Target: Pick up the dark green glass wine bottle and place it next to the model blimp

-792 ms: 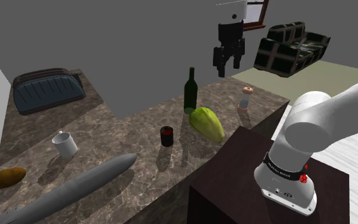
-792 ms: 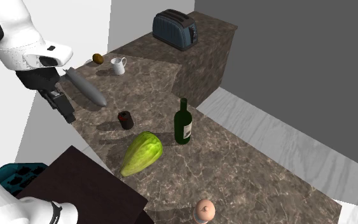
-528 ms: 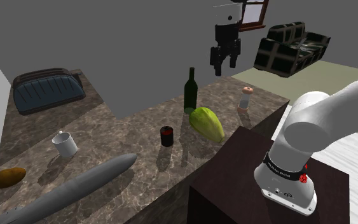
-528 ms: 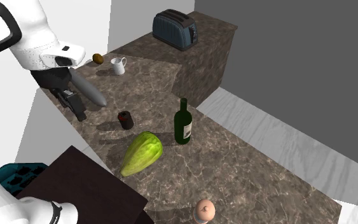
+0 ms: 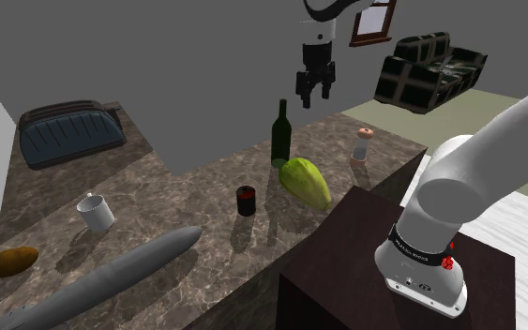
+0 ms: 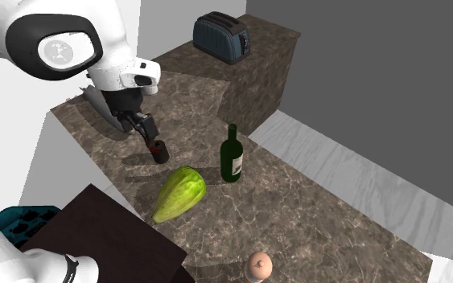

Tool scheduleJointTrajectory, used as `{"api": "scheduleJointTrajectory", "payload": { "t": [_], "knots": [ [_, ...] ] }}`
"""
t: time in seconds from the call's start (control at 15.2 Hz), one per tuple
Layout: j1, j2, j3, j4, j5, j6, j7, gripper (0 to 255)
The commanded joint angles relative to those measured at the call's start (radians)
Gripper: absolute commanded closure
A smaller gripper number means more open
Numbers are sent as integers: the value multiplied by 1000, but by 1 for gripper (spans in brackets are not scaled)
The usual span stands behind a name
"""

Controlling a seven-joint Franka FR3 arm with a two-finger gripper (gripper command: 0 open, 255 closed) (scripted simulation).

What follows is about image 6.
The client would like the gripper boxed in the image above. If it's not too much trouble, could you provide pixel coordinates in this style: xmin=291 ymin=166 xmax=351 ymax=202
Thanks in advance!
xmin=101 ymin=87 xmax=161 ymax=152

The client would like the small black cylinder red band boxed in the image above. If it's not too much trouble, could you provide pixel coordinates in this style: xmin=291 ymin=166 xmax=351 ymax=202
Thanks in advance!
xmin=150 ymin=139 xmax=171 ymax=165

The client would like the green squash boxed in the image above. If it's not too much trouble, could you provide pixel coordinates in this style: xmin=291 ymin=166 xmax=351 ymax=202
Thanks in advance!
xmin=150 ymin=165 xmax=208 ymax=225

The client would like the dark green glass bottle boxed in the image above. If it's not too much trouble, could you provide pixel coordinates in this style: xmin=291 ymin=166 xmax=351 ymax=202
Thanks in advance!
xmin=219 ymin=122 xmax=245 ymax=184

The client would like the dark blue toaster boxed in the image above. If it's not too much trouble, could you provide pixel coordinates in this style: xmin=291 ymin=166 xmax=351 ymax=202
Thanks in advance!
xmin=191 ymin=10 xmax=252 ymax=66

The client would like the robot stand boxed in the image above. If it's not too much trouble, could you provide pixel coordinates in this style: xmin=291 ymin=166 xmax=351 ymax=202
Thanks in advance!
xmin=17 ymin=183 xmax=196 ymax=283

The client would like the teal crate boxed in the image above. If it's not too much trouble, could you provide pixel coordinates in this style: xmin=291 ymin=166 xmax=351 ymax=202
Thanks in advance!
xmin=0 ymin=205 xmax=62 ymax=250

